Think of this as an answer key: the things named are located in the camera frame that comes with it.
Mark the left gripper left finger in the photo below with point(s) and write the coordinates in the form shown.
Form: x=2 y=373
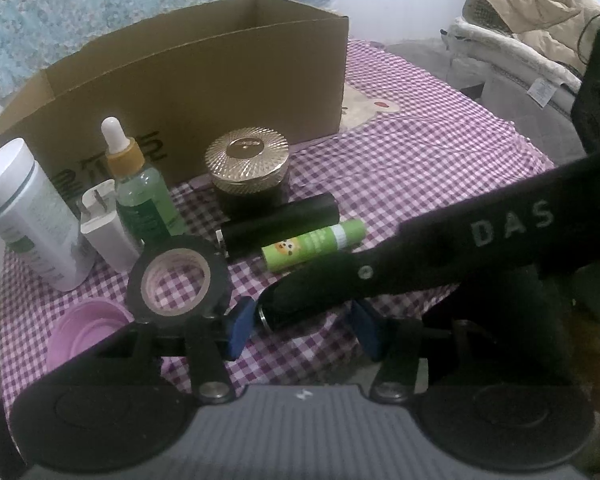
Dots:
x=206 y=343

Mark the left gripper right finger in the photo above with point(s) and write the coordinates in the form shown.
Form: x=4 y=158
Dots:
x=398 y=344

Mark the black tape roll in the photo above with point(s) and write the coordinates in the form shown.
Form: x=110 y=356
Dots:
x=177 y=279

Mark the black flashlight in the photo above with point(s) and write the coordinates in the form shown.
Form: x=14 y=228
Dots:
x=319 y=286

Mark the black cylinder tube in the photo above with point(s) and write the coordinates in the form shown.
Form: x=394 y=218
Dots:
x=240 y=239

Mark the green glue stick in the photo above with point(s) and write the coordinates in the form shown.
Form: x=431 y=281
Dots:
x=305 y=247

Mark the green dropper bottle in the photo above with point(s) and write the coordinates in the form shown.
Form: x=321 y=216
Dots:
x=143 y=200

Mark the gold lid dark jar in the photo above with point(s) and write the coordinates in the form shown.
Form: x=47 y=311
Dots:
x=249 y=169

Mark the white cylindrical jar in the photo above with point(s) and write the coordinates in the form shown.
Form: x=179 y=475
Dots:
x=37 y=224

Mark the grey white bedding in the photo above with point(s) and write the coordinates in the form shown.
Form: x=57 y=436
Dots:
x=523 y=87

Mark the purple checkered tablecloth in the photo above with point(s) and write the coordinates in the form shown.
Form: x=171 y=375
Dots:
x=439 y=148

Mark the beige jacket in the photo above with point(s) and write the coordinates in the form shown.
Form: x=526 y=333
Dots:
x=563 y=31

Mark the brown cardboard box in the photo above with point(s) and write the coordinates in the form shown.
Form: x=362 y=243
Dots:
x=181 y=79

